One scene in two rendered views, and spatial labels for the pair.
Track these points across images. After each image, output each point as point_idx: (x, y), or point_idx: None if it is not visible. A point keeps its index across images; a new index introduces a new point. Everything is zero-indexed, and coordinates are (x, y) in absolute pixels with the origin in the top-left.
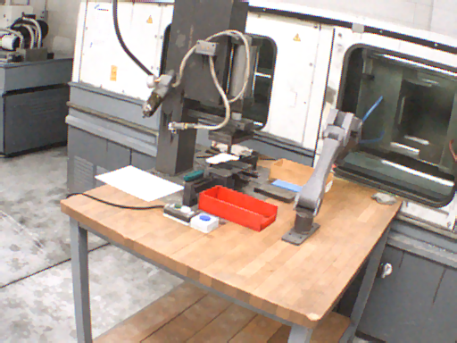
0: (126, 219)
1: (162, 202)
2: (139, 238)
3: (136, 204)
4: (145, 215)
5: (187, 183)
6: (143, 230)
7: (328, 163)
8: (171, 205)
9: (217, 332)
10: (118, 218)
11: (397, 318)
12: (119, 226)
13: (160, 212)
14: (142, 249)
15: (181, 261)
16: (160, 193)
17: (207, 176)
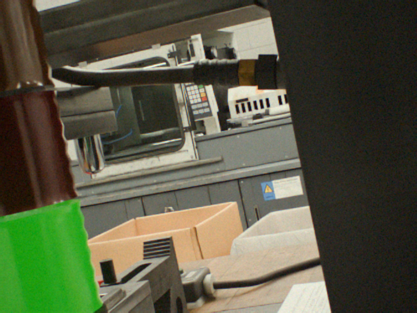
0: (282, 259)
1: (255, 303)
2: (208, 260)
3: (316, 275)
4: (251, 276)
5: (158, 238)
6: (219, 266)
7: None
8: (191, 273)
9: None
10: (300, 253)
11: None
12: (274, 251)
13: (229, 290)
14: None
15: (102, 276)
16: (301, 310)
17: (119, 279)
